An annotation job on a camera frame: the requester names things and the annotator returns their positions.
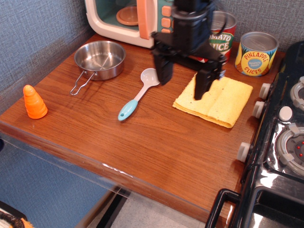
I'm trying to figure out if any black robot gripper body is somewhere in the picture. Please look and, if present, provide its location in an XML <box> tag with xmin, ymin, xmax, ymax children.
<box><xmin>152</xmin><ymin>0</ymin><xmax>226</xmax><ymax>70</ymax></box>

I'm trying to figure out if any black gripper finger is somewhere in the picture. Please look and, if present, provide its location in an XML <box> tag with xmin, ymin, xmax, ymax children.
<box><xmin>194</xmin><ymin>69</ymin><xmax>222</xmax><ymax>100</ymax></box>
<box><xmin>152</xmin><ymin>49</ymin><xmax>174</xmax><ymax>85</ymax></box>

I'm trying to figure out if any yellow towel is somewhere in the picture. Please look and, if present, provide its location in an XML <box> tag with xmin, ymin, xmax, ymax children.
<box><xmin>172</xmin><ymin>76</ymin><xmax>253</xmax><ymax>129</ymax></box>

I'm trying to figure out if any orange cloth at corner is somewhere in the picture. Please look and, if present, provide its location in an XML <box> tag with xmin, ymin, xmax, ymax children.
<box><xmin>0</xmin><ymin>211</ymin><xmax>34</xmax><ymax>228</ymax></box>

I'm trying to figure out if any tomato sauce can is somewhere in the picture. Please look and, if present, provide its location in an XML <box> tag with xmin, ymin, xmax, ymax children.
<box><xmin>198</xmin><ymin>10</ymin><xmax>237</xmax><ymax>64</ymax></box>

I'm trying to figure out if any pineapple slices can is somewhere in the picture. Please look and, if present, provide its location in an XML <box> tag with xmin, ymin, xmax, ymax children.
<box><xmin>235</xmin><ymin>31</ymin><xmax>279</xmax><ymax>77</ymax></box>

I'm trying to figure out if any teal toy microwave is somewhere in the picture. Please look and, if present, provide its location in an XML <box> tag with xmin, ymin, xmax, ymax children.
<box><xmin>85</xmin><ymin>0</ymin><xmax>173</xmax><ymax>48</ymax></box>

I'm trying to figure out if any small steel pan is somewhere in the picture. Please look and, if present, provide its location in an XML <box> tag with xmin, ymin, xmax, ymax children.
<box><xmin>70</xmin><ymin>41</ymin><xmax>126</xmax><ymax>95</ymax></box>

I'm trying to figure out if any white upper stove knob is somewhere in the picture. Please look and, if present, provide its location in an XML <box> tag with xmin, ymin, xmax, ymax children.
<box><xmin>259</xmin><ymin>83</ymin><xmax>271</xmax><ymax>100</ymax></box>

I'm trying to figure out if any white stove knob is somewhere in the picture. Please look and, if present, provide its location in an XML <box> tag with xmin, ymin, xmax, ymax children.
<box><xmin>259</xmin><ymin>83</ymin><xmax>271</xmax><ymax>100</ymax></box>
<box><xmin>237</xmin><ymin>142</ymin><xmax>251</xmax><ymax>162</ymax></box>
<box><xmin>252</xmin><ymin>101</ymin><xmax>265</xmax><ymax>119</ymax></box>

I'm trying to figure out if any white middle stove knob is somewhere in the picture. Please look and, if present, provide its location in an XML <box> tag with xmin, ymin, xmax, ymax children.
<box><xmin>252</xmin><ymin>101</ymin><xmax>265</xmax><ymax>119</ymax></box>

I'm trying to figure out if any white lower stove knob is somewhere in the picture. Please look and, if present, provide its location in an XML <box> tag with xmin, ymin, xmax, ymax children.
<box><xmin>237</xmin><ymin>142</ymin><xmax>251</xmax><ymax>162</ymax></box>

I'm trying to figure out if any black toy stove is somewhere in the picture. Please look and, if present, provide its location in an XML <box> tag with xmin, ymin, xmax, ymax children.
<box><xmin>206</xmin><ymin>41</ymin><xmax>304</xmax><ymax>228</ymax></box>

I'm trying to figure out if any orange toy carrot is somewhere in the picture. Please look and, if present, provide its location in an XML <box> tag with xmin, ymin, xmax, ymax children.
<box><xmin>23</xmin><ymin>85</ymin><xmax>48</xmax><ymax>119</ymax></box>

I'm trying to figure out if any white spoon teal handle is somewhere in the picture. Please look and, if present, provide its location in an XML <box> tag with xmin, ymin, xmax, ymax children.
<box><xmin>118</xmin><ymin>68</ymin><xmax>160</xmax><ymax>121</ymax></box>

